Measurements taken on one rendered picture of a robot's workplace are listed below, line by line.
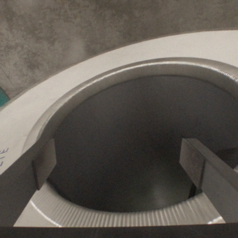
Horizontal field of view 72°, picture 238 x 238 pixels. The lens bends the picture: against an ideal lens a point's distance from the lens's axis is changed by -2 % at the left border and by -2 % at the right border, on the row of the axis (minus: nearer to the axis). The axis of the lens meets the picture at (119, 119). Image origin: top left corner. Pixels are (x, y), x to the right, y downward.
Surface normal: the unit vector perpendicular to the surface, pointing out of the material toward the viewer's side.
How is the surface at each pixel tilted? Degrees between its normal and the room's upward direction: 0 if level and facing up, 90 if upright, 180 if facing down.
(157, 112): 12
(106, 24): 0
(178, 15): 0
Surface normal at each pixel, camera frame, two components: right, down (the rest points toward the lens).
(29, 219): -0.28, -0.76
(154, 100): -0.27, 0.65
